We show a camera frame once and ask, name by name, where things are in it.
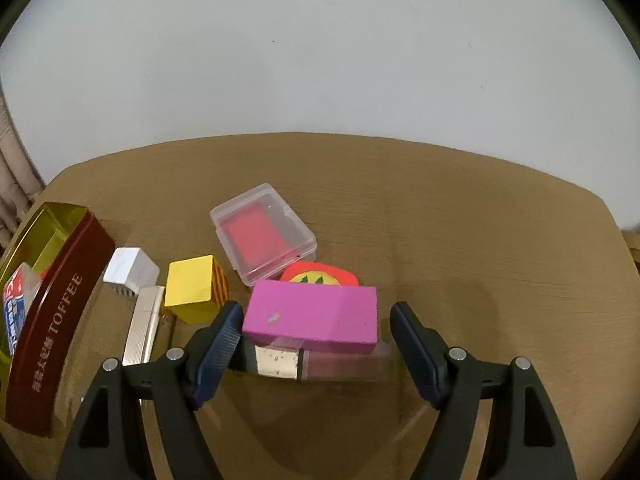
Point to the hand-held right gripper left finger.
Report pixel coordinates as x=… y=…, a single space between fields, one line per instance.
x=217 y=355

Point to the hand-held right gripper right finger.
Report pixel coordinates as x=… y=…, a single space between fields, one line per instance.
x=415 y=350

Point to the yellow cube block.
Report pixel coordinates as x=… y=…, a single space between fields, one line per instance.
x=190 y=285

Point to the pink block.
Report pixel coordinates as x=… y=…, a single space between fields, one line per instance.
x=310 y=315

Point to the orange block with yellow print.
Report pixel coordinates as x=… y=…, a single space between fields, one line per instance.
x=342 y=276

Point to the dark red tin box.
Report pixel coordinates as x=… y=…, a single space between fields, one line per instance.
x=50 y=335

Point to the clear case under pink block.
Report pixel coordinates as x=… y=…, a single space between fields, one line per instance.
x=275 y=362

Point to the silver ribbed metal bar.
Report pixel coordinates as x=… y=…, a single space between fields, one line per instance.
x=142 y=325

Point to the red pad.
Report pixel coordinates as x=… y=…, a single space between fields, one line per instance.
x=255 y=237

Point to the white block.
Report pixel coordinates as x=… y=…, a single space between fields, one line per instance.
x=130 y=267

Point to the clear plastic case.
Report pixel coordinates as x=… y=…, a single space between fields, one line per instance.
x=281 y=205

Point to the clear packet with blue print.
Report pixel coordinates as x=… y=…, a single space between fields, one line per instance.
x=17 y=300

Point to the beige curtain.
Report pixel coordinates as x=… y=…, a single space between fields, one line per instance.
x=12 y=180

